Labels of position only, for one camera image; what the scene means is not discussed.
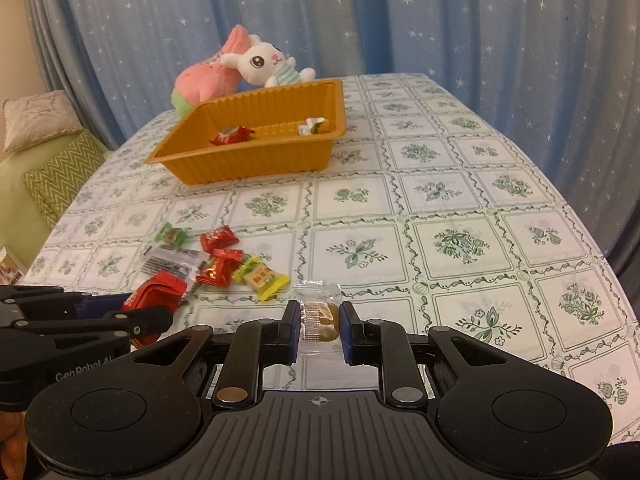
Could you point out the yellow green candy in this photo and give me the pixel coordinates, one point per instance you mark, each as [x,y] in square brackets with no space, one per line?
[260,277]

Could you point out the red candy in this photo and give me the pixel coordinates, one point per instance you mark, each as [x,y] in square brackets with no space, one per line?
[231,135]
[219,270]
[218,238]

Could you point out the person's left hand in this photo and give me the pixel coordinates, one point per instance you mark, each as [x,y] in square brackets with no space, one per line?
[11,447]

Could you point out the white rabbit plush toy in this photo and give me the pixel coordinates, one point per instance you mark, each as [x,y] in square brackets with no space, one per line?
[260,62]

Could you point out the clear snack packet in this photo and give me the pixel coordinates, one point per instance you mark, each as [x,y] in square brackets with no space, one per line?
[320,320]

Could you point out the white green candy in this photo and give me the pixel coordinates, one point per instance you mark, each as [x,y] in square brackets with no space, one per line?
[312,125]

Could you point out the floral tablecloth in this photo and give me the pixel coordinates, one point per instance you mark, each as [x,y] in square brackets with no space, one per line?
[360,200]

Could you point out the striped silver snack packet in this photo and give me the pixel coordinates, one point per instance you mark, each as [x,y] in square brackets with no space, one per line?
[172,260]

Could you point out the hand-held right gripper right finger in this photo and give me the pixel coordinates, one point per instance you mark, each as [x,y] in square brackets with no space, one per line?
[349,332]

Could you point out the large red snack packet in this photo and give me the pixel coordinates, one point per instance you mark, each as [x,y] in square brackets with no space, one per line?
[160,292]

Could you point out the beige pillow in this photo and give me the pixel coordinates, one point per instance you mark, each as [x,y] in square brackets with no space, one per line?
[37,117]

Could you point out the green wrapped candy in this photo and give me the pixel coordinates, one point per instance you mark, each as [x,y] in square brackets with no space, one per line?
[172,235]

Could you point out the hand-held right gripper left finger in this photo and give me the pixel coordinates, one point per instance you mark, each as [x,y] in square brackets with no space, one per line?
[292,332]

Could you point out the green zigzag cushion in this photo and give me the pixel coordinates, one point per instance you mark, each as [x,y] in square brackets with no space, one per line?
[60,175]

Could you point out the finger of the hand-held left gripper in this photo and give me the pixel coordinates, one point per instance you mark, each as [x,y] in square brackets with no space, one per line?
[102,306]
[145,322]

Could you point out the small printed box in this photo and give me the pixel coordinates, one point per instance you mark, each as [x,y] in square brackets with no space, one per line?
[10,270]

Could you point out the pink starfish plush toy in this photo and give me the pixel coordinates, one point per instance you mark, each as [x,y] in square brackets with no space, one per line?
[205,82]

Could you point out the orange plastic tray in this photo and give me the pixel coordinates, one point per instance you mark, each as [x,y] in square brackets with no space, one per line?
[260,155]

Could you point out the blue star curtain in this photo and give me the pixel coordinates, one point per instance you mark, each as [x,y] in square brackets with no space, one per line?
[400,15]

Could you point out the green sofa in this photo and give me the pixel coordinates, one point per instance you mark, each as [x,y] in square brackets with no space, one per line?
[12,200]

